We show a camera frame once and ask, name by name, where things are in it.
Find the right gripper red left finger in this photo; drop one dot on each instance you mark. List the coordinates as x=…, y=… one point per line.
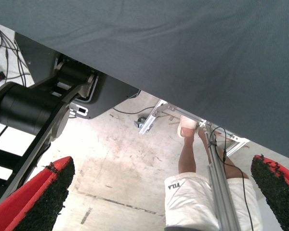
x=26, y=204

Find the white port bracket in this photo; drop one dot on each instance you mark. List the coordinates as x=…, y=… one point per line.
x=80, y=110

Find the person's bare leg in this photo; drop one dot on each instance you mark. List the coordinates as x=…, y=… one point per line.
x=234, y=170
x=187, y=156

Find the short aluminium frame profile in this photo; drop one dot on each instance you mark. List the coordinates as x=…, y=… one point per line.
x=147, y=125

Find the white shorts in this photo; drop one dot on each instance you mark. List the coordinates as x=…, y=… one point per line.
x=190, y=207

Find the grey caster wheel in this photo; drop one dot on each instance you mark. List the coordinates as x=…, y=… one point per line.
x=142, y=120

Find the black jointed frame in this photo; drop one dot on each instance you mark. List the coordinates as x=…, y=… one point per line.
x=26, y=108

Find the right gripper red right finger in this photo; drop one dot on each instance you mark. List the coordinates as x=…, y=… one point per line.
x=277, y=192

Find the long aluminium frame profile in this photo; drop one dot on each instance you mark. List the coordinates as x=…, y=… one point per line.
x=221, y=192

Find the dark grey base housing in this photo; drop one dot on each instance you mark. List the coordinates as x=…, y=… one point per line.
x=113, y=96

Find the white sandal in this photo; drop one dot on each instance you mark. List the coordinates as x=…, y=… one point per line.
x=186, y=122

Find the pale aluminium frame profile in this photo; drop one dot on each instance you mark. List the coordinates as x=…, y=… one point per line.
x=236, y=146

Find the dark grey table cloth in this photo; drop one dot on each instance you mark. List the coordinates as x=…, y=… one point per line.
x=159, y=48

